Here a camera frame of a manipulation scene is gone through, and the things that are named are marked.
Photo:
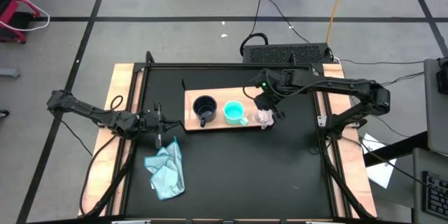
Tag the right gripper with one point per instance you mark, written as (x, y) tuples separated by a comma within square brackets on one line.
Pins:
[(266, 101)]

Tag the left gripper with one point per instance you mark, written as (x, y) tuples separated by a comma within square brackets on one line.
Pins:
[(148, 120)]

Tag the clear glass mug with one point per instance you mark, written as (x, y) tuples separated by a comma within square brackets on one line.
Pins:
[(264, 118)]

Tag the mint green mug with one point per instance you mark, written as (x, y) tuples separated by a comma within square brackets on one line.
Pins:
[(234, 112)]

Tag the dark blue enamel mug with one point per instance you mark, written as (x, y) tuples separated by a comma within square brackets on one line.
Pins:
[(204, 108)]

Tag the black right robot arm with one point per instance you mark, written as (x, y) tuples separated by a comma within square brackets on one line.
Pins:
[(332, 85)]

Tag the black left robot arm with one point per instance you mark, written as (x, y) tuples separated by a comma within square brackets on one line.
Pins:
[(91, 113)]

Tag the wooden cutting board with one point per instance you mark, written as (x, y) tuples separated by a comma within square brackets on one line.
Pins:
[(231, 94)]

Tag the light blue cloth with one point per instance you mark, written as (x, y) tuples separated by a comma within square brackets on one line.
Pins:
[(168, 175)]

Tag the black computer case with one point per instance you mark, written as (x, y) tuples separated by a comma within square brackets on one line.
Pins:
[(285, 53)]

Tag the wooden table side plank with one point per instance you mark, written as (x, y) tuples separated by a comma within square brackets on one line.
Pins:
[(120, 84), (353, 182)]

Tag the white paper sheet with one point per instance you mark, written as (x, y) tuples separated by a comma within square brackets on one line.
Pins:
[(379, 173)]

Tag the black desk beam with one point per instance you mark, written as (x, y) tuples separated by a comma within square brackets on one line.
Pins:
[(395, 148)]

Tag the grey side desk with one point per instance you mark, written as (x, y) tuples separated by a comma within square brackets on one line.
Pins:
[(434, 122)]

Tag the grey furniture foot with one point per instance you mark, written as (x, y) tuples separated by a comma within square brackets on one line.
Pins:
[(10, 73)]

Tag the grey keyboard desk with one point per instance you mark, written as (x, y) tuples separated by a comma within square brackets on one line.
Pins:
[(420, 189)]

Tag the black desk device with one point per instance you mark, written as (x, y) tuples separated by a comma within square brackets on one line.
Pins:
[(442, 78)]

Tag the black keyboard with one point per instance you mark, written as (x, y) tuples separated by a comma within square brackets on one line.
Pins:
[(437, 196)]

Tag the red cart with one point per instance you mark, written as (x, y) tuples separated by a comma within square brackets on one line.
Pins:
[(14, 17)]

